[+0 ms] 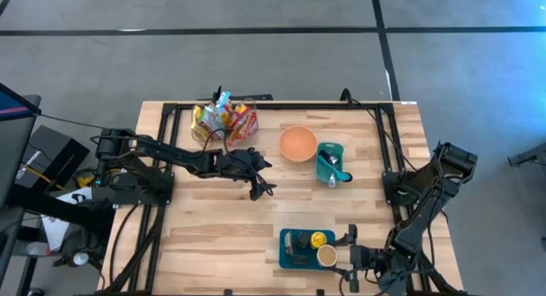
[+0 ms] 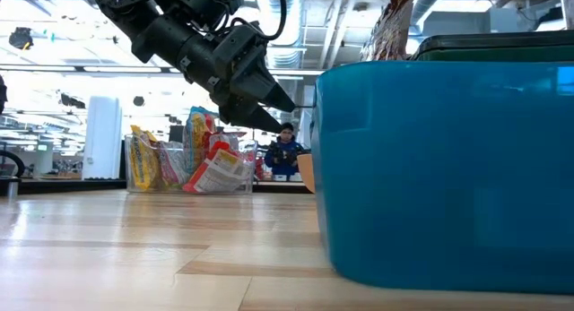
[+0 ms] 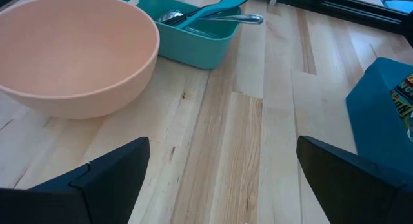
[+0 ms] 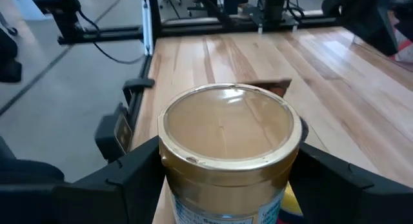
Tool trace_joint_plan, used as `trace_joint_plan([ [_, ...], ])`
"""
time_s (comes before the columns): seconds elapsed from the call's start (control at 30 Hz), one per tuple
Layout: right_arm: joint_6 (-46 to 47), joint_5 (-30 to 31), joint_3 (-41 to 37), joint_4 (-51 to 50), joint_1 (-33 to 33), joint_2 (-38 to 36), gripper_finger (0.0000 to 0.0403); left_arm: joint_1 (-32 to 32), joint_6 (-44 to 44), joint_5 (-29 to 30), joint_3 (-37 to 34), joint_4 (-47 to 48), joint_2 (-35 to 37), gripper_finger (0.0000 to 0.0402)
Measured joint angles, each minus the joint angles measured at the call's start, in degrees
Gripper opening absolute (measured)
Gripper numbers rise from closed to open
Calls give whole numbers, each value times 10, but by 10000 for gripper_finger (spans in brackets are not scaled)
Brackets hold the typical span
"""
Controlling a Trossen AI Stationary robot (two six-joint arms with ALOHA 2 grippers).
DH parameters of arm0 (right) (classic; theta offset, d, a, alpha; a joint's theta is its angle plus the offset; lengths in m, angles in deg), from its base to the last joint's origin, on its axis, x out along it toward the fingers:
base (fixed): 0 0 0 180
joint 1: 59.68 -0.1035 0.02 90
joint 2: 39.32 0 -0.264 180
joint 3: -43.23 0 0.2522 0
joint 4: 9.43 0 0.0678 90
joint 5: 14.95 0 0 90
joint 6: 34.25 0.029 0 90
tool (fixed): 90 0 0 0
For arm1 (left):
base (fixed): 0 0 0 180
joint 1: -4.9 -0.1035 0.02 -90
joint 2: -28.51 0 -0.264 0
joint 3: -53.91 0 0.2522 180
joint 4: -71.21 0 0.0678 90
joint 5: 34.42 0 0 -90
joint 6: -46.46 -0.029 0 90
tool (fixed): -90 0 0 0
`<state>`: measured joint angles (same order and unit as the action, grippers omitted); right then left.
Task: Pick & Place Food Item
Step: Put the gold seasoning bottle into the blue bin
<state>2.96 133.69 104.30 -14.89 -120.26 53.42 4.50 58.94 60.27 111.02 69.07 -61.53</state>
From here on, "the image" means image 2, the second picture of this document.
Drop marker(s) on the large teal blue bin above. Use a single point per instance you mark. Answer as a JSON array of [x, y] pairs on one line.
[[439, 176]]

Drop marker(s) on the black pendant ceiling speaker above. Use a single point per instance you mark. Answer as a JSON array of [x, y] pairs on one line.
[[21, 37]]

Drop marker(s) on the black aluminium rig frame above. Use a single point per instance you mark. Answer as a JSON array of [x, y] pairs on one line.
[[67, 185]]

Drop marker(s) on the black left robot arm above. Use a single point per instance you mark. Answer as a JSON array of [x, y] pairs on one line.
[[161, 33]]

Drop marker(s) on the dark green spice tin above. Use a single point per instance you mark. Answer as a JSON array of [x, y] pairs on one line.
[[493, 49]]

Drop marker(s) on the orange bowl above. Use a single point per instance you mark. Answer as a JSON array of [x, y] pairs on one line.
[[307, 172]]

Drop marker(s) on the black background monitor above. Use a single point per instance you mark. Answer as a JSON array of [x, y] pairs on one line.
[[176, 134]]

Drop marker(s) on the person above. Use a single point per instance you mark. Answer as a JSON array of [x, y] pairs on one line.
[[284, 154]]

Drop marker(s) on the small foil sauce packet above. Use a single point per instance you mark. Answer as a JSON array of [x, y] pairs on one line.
[[390, 28]]

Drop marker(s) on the clear plastic container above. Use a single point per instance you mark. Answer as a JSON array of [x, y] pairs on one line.
[[249, 167]]

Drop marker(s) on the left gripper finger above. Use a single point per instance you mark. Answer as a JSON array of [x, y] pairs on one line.
[[251, 116], [269, 93]]

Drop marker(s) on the white square column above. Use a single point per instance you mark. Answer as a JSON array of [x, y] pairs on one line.
[[102, 140]]

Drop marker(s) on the silver ventilation duct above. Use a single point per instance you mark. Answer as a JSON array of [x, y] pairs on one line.
[[291, 42], [428, 4]]

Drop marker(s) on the black ceiling lamp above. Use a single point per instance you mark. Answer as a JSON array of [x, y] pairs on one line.
[[139, 101], [72, 101]]

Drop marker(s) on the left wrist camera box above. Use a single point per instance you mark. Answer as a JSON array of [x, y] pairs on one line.
[[242, 49]]

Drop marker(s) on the yellow ramen noodle packet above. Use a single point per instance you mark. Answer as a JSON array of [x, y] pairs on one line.
[[143, 161]]

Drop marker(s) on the blue white food packet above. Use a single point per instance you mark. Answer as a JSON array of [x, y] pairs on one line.
[[197, 136]]

